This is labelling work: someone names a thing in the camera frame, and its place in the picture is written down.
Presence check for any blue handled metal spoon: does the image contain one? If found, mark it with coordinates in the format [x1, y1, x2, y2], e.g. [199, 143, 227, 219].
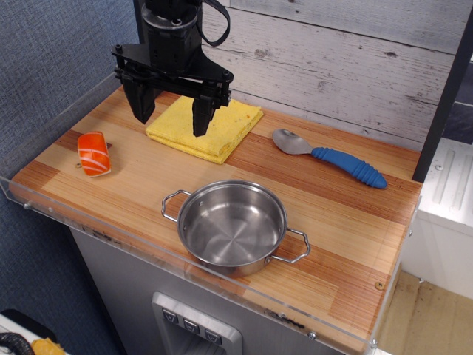
[272, 129, 387, 189]

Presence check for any yellow object bottom left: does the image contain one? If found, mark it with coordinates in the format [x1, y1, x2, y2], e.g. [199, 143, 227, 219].
[31, 338, 67, 355]

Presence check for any black vertical post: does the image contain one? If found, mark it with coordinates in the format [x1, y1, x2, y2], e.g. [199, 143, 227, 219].
[412, 10, 472, 183]

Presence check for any black braided cable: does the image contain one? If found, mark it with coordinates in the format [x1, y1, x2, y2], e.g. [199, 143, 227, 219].
[0, 332, 36, 355]

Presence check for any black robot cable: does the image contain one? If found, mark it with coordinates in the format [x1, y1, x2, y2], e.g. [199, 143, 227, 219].
[194, 0, 231, 48]

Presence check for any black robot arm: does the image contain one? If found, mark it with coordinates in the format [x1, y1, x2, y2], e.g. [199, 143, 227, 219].
[112, 1, 234, 137]

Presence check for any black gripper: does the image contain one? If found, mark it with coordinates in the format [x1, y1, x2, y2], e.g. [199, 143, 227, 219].
[112, 7, 234, 137]

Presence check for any yellow folded cloth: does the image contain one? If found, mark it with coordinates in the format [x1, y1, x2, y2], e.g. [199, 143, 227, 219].
[145, 95, 265, 166]

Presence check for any orange salmon sushi toy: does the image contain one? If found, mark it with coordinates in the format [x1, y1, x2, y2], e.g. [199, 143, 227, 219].
[77, 131, 112, 178]

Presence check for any stainless steel pot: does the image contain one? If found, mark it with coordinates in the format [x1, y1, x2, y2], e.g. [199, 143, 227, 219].
[161, 180, 311, 278]

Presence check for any white side cabinet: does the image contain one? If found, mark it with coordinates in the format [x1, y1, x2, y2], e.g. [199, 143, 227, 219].
[401, 138, 472, 299]

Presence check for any clear acrylic table guard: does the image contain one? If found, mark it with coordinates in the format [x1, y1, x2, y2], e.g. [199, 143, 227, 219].
[7, 78, 421, 354]

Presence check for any grey cabinet with buttons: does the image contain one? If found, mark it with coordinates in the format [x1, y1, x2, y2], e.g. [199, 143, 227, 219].
[68, 226, 344, 355]

